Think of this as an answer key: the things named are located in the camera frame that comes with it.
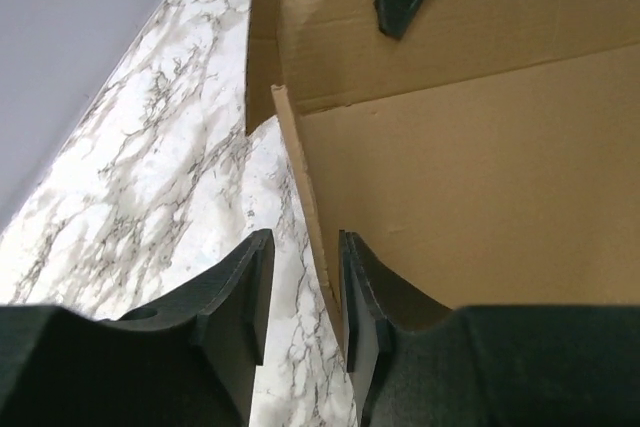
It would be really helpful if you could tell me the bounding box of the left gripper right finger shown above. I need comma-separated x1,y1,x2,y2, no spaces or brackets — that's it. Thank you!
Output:
339,230,451,426

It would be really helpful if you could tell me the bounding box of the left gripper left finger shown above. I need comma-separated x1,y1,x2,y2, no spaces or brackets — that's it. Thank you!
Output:
99,229,275,426

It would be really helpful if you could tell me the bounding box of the brown cardboard box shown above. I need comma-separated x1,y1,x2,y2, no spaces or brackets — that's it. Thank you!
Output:
246,0,639,332

